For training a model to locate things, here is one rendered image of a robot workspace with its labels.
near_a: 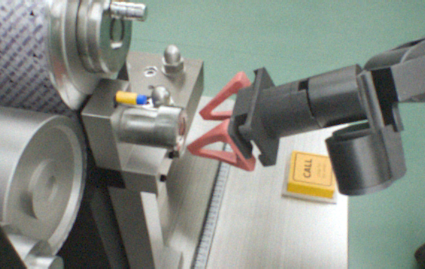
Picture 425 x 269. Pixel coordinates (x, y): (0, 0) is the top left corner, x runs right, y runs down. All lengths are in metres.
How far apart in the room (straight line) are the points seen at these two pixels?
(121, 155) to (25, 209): 0.10
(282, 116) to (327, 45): 2.15
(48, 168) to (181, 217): 0.34
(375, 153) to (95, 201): 0.28
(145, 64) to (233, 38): 1.90
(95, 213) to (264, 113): 0.20
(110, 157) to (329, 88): 0.22
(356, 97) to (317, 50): 2.12
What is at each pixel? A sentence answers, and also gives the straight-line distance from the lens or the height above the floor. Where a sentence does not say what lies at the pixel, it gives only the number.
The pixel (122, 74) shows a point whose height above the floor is 1.15.
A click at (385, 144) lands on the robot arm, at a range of 0.49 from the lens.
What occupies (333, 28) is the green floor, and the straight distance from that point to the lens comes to 2.76.
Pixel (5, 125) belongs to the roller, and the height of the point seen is 1.23.
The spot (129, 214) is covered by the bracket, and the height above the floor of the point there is 1.05.
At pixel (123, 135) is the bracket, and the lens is 0.41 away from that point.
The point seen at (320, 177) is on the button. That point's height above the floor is 0.92.
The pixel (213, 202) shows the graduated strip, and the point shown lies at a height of 0.90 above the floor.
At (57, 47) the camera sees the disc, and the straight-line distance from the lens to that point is 0.35.
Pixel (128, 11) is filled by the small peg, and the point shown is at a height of 1.27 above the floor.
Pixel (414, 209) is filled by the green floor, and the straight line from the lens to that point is 1.93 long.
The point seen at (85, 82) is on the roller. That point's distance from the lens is 0.39.
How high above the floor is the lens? 1.46
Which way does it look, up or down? 46 degrees down
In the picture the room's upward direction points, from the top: straight up
